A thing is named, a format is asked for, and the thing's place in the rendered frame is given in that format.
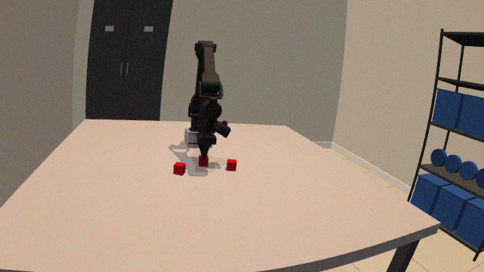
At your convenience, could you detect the red cube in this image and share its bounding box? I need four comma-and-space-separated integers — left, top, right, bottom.
173, 162, 186, 176
226, 159, 237, 172
198, 156, 209, 167

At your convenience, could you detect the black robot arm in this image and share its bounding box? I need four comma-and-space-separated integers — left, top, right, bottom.
188, 41, 231, 138

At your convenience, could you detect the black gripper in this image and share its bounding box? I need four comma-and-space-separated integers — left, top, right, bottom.
196, 114, 216, 159

